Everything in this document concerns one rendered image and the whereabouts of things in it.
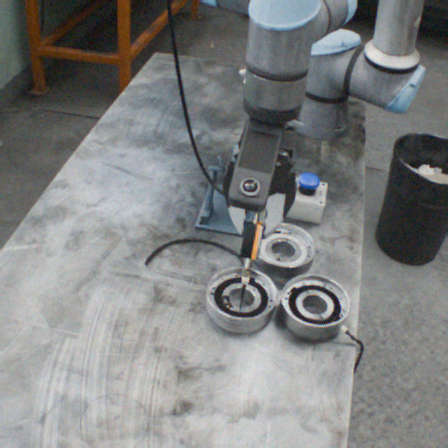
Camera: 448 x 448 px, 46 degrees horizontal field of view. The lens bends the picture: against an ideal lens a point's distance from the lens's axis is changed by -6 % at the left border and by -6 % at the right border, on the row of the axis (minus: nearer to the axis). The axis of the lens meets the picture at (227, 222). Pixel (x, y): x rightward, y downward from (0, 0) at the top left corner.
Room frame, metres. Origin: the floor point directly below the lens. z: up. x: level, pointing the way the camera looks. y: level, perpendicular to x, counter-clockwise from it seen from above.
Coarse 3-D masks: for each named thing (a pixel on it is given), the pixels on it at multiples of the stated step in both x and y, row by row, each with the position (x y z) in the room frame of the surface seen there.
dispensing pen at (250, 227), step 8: (256, 216) 0.60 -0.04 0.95; (248, 224) 0.58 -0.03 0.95; (256, 224) 0.59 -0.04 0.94; (248, 232) 0.57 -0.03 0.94; (248, 240) 0.57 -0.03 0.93; (248, 248) 0.56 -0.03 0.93; (240, 256) 0.55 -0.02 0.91; (248, 256) 0.55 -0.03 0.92; (248, 264) 0.56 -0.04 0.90; (248, 272) 0.55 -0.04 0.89; (248, 280) 0.55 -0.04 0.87; (240, 304) 0.53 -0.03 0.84
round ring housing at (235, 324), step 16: (224, 272) 0.60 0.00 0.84; (240, 272) 0.60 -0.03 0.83; (256, 272) 0.60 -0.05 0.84; (208, 288) 0.56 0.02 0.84; (240, 288) 0.58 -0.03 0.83; (272, 288) 0.57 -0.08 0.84; (208, 304) 0.53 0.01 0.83; (256, 304) 0.54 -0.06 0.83; (272, 304) 0.54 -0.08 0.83; (224, 320) 0.51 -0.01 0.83; (240, 320) 0.50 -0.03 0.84; (256, 320) 0.51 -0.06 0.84
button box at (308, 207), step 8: (320, 184) 0.84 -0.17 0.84; (296, 192) 0.80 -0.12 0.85; (304, 192) 0.80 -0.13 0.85; (312, 192) 0.80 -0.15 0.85; (320, 192) 0.81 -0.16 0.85; (296, 200) 0.78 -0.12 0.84; (304, 200) 0.78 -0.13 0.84; (312, 200) 0.79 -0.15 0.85; (320, 200) 0.79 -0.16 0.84; (296, 208) 0.78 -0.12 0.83; (304, 208) 0.78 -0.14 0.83; (312, 208) 0.78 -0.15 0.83; (320, 208) 0.78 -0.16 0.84; (288, 216) 0.78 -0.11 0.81; (296, 216) 0.78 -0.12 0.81; (304, 216) 0.78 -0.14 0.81; (312, 216) 0.78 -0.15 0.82; (320, 216) 0.77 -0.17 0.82; (320, 224) 0.77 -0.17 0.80
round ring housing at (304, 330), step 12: (300, 276) 0.60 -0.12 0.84; (312, 276) 0.60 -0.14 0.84; (324, 276) 0.60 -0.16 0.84; (288, 288) 0.58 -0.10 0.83; (336, 288) 0.59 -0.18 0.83; (300, 300) 0.56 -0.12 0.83; (312, 300) 0.57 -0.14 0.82; (324, 300) 0.57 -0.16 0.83; (348, 300) 0.56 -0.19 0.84; (288, 312) 0.52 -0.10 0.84; (300, 312) 0.54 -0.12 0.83; (324, 312) 0.54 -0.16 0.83; (348, 312) 0.53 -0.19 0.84; (288, 324) 0.52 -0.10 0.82; (300, 324) 0.51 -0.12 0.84; (312, 324) 0.50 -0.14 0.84; (336, 324) 0.51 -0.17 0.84; (300, 336) 0.51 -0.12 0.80; (312, 336) 0.50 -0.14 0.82; (324, 336) 0.50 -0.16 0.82
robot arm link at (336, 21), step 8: (328, 0) 0.65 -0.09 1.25; (336, 0) 0.66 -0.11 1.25; (344, 0) 0.68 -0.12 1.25; (352, 0) 0.70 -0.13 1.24; (328, 8) 0.64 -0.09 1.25; (336, 8) 0.65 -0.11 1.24; (344, 8) 0.67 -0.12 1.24; (352, 8) 0.70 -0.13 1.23; (336, 16) 0.65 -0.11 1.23; (344, 16) 0.68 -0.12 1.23; (328, 24) 0.63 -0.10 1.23; (336, 24) 0.66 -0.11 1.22; (328, 32) 0.64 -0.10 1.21
